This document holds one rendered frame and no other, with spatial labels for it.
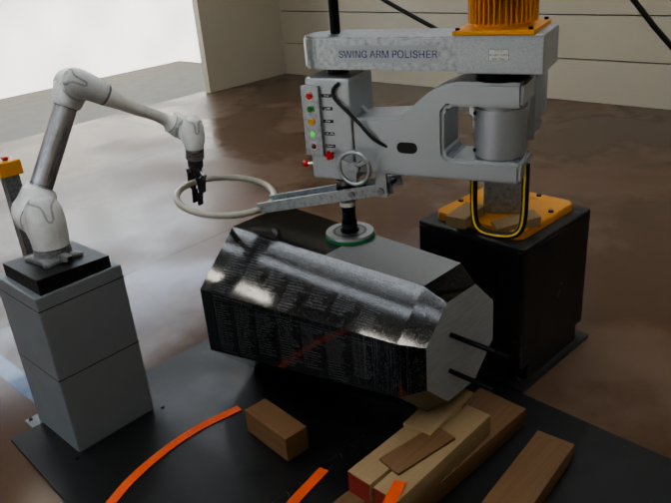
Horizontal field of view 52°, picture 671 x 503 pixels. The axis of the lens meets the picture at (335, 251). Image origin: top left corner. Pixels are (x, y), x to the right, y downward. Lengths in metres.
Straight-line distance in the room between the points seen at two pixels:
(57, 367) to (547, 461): 2.06
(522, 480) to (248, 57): 9.40
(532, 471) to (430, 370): 0.58
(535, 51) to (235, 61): 9.05
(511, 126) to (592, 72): 6.32
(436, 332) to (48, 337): 1.60
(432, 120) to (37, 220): 1.67
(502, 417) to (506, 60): 1.51
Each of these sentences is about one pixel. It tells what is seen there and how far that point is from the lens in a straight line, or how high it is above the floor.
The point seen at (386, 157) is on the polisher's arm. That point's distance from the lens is 2.75.
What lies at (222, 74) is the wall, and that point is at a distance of 11.10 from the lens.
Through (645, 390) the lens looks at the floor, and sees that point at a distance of 3.60.
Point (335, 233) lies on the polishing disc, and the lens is 3.05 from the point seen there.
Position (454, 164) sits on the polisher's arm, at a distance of 2.66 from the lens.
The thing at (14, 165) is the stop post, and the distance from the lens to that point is 4.11.
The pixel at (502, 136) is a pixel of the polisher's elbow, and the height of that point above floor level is 1.34.
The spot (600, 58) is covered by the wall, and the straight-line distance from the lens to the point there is 8.82.
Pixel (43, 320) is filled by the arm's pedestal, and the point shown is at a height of 0.70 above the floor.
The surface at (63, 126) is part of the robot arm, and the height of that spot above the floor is 1.37.
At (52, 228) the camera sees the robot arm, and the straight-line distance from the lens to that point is 3.14.
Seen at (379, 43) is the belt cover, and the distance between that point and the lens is 2.65.
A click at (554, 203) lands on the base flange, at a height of 0.78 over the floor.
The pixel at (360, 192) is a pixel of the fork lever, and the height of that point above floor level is 1.06.
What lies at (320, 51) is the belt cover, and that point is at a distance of 2.76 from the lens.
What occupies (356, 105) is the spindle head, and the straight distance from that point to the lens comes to 2.80.
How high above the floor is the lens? 2.04
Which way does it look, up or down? 25 degrees down
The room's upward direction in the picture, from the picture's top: 5 degrees counter-clockwise
